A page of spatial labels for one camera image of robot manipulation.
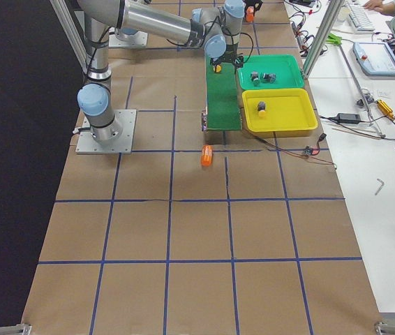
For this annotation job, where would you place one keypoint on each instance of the green conveyor belt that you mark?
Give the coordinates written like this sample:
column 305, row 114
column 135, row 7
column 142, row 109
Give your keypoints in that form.
column 222, row 111

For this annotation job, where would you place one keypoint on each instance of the green handled reacher tool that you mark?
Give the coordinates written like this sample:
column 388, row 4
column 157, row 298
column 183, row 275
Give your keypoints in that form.
column 337, row 40

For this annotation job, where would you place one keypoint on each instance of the green plastic tray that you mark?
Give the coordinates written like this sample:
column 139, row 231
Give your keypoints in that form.
column 285, row 67

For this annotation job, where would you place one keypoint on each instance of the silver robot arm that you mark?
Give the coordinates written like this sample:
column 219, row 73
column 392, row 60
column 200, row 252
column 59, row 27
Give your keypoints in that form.
column 100, row 16

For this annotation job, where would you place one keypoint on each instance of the green push button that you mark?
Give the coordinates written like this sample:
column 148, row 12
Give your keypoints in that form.
column 268, row 77
column 254, row 76

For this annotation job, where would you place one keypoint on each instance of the yellow plastic tray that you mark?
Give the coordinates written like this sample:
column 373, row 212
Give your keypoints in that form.
column 288, row 111

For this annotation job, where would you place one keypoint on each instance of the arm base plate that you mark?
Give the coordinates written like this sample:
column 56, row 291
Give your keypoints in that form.
column 113, row 139
column 125, row 41

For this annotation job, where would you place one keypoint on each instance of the aluminium frame post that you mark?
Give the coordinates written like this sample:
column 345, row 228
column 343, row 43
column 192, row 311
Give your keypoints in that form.
column 326, row 24

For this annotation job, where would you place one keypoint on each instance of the white keyboard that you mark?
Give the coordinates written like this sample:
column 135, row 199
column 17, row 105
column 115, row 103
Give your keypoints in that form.
column 358, row 18

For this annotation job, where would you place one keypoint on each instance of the small circuit board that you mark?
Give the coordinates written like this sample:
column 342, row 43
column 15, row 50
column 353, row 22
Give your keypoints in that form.
column 308, row 151

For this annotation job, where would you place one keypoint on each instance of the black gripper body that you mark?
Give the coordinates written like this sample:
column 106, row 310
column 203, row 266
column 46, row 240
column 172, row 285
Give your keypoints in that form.
column 230, row 52
column 256, row 3

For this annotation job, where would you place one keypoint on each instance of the silver hex key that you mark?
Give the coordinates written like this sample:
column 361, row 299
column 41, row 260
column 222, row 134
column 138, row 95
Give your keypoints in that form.
column 380, row 187

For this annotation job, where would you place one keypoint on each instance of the black power adapter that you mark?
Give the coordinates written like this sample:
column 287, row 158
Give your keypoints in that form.
column 348, row 118

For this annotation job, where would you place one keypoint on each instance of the orange 4680 cylinder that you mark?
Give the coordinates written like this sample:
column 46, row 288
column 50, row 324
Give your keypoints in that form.
column 250, row 14
column 206, row 155

